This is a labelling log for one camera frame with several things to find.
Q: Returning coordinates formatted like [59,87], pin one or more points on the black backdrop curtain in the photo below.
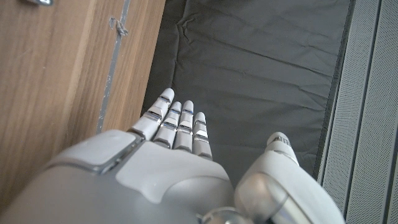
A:
[248,62]

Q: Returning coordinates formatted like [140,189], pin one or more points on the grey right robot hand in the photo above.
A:
[140,180]

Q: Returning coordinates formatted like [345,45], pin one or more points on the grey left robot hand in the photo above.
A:
[40,1]

